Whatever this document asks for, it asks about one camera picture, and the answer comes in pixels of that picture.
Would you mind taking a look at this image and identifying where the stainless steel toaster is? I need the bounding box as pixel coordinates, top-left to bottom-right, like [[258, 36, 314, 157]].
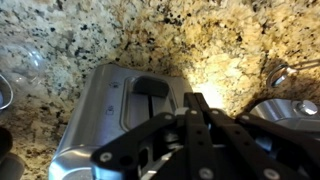
[[48, 63, 196, 180]]

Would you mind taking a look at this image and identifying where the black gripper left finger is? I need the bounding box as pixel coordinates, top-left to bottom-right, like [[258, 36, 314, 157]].
[[90, 92, 214, 180]]

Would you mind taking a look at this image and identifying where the black toaster lever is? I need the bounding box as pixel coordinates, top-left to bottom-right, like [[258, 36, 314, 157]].
[[132, 75, 170, 99]]

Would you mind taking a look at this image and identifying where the dark round object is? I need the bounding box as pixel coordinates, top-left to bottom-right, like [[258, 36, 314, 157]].
[[0, 125, 26, 180]]

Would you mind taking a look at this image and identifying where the silver appliance with knob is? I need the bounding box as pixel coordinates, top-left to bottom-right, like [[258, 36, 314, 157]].
[[249, 98, 320, 134]]

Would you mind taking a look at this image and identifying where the clear glass jar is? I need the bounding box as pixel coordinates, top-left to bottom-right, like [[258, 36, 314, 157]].
[[0, 41, 46, 112]]

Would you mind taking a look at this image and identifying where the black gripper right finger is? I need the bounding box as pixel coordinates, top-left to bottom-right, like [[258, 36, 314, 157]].
[[194, 93, 320, 180]]

